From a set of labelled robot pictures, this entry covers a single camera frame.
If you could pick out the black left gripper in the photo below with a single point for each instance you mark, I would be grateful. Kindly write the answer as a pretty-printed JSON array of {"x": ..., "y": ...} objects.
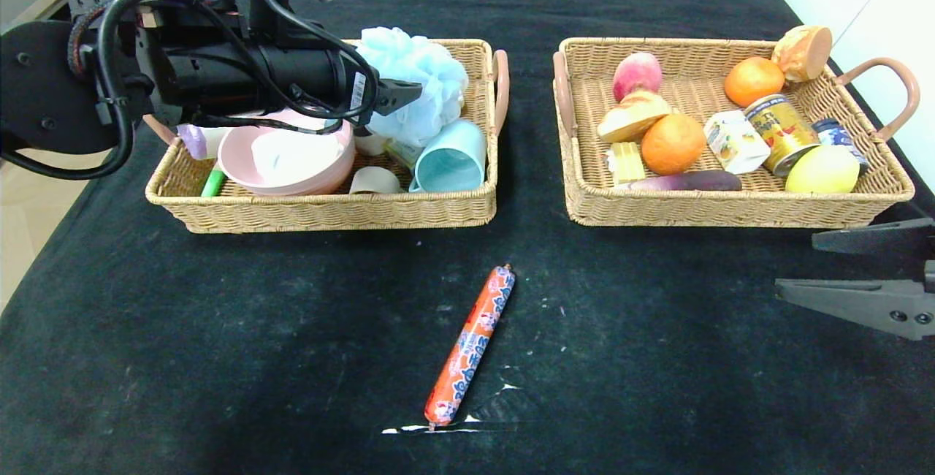
[{"x": 360, "y": 95}]

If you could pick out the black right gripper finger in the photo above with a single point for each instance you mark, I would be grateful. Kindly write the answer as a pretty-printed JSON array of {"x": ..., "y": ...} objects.
[
  {"x": 884, "y": 236},
  {"x": 869, "y": 307}
]

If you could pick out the light blue bath loofah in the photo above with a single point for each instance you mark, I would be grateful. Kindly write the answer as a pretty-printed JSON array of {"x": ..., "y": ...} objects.
[{"x": 424, "y": 66}]

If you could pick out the gold bordered card box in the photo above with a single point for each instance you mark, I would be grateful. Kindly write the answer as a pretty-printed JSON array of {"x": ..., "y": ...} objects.
[{"x": 404, "y": 153}]

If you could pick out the white drink carton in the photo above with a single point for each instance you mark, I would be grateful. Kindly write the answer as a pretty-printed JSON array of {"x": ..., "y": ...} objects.
[{"x": 736, "y": 142}]

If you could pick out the orange sausage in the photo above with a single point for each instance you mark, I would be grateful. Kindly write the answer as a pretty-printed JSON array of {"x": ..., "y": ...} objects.
[{"x": 467, "y": 351}]

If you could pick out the wicker basket holding tableware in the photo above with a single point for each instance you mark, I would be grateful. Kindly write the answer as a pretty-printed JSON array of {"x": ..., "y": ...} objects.
[{"x": 321, "y": 208}]

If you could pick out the wicker basket holding food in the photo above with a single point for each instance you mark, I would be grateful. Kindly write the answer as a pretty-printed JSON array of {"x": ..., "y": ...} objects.
[{"x": 701, "y": 58}]

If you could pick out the beige small cup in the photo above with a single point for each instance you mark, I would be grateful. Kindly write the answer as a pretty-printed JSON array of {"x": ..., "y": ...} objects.
[
  {"x": 372, "y": 181},
  {"x": 371, "y": 145}
]

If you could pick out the teal mug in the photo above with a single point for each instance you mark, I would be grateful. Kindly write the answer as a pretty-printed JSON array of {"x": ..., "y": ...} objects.
[{"x": 449, "y": 164}]

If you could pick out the yellow lemon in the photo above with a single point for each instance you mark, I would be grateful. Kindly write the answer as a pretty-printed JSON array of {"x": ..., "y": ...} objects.
[{"x": 821, "y": 170}]

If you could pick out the blue and white can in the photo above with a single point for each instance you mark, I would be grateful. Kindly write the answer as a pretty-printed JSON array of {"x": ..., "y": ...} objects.
[{"x": 834, "y": 135}]

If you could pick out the gold drink can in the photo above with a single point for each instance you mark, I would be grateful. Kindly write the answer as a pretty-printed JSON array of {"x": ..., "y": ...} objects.
[{"x": 785, "y": 131}]

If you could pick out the pink bowl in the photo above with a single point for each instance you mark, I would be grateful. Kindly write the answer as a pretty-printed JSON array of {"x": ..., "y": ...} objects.
[{"x": 241, "y": 161}]

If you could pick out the purple sweet potato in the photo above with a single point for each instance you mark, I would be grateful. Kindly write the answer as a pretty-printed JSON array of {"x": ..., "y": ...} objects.
[{"x": 694, "y": 181}]

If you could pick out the round bread roll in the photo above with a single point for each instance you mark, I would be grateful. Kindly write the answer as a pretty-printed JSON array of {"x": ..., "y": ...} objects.
[{"x": 802, "y": 53}]

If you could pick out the white bottle with purple cap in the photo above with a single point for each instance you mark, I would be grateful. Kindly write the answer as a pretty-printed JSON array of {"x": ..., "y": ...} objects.
[{"x": 201, "y": 140}]

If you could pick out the small orange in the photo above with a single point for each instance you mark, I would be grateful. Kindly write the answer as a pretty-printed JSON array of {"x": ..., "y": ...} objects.
[{"x": 752, "y": 82}]

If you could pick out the green plastic stick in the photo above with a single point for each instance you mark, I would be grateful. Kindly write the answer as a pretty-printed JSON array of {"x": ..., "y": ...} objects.
[{"x": 213, "y": 184}]

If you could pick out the bread slice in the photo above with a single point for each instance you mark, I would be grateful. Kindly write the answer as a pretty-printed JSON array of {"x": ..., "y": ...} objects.
[{"x": 628, "y": 117}]

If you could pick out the large orange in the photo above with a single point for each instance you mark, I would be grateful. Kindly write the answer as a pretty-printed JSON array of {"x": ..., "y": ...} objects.
[{"x": 672, "y": 143}]

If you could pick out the pink peach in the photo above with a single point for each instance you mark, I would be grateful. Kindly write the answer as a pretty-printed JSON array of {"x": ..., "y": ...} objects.
[{"x": 636, "y": 75}]

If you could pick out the yellow cheese block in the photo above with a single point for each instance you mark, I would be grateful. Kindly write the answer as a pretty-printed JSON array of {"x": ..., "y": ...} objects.
[{"x": 628, "y": 161}]

